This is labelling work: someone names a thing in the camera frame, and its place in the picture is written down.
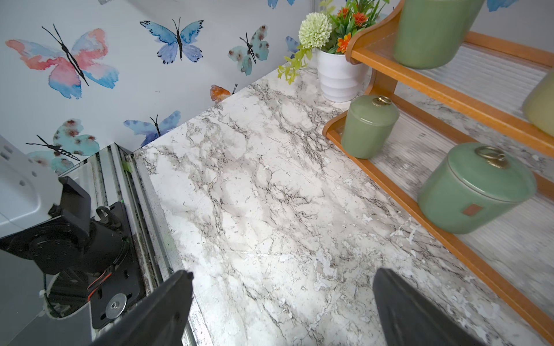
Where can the green canister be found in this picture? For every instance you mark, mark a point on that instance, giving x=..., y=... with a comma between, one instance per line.
x=430, y=32
x=369, y=123
x=474, y=185

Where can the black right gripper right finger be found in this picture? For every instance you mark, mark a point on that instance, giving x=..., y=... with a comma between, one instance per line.
x=408, y=318

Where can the white pot with flowers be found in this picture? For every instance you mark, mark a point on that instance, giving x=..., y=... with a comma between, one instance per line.
x=328, y=34

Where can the green canister middle left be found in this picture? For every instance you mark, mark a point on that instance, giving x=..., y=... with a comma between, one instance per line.
x=430, y=32

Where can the wooden three-tier shelf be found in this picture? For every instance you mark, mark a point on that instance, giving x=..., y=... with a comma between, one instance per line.
x=476, y=97

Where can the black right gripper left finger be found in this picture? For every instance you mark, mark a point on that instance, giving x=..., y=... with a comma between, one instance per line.
x=160, y=318

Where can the green canister bottom left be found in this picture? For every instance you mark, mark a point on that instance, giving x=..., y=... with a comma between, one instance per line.
x=369, y=123

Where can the yellow canister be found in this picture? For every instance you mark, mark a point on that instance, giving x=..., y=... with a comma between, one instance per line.
x=538, y=106

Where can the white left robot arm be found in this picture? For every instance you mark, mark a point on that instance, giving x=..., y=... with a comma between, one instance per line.
x=47, y=219

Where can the green canister bottom middle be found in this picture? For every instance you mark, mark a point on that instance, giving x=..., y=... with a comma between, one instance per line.
x=474, y=185

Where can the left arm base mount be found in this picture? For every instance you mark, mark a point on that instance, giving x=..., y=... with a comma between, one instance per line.
x=125, y=279

